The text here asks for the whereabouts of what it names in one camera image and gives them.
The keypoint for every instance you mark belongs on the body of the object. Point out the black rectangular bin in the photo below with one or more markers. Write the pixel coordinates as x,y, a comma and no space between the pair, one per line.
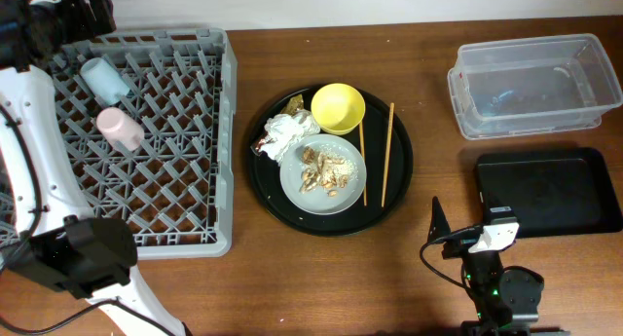
550,192

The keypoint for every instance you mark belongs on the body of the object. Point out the grey plate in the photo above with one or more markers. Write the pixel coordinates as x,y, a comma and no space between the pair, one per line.
317,201

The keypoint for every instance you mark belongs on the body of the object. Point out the food scraps on plate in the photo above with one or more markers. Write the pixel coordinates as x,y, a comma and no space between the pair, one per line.
327,171

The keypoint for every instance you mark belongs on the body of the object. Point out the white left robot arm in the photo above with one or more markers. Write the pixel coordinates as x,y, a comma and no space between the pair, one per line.
62,244

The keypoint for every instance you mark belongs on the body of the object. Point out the clear plastic bin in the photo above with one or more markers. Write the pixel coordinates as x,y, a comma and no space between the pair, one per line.
532,86

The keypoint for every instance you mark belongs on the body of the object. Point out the yellow plastic bowl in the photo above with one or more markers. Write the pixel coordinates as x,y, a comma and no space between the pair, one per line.
338,108

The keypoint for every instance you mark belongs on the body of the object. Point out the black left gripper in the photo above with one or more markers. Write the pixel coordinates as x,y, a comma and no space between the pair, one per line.
89,24

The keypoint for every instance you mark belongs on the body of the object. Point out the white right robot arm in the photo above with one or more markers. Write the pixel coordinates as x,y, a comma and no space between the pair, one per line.
506,299

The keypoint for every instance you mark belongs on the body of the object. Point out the pink plastic cup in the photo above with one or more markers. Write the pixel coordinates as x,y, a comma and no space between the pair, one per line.
118,128

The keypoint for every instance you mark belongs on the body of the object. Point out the blue plastic cup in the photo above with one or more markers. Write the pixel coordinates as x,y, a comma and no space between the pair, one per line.
104,81

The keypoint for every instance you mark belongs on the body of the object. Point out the crumpled white tissue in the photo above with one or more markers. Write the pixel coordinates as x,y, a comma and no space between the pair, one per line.
283,131

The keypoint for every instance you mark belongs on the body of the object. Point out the gold coffee sachet wrapper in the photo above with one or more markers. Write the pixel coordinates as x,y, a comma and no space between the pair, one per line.
294,105

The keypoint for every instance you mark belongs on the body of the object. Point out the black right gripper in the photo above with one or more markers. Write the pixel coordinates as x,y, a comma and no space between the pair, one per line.
458,243

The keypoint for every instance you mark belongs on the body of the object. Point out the round black tray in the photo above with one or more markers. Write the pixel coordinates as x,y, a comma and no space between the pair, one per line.
263,174

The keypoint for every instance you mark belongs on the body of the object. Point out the grey dishwasher rack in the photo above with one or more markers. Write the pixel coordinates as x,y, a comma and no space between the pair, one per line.
175,191

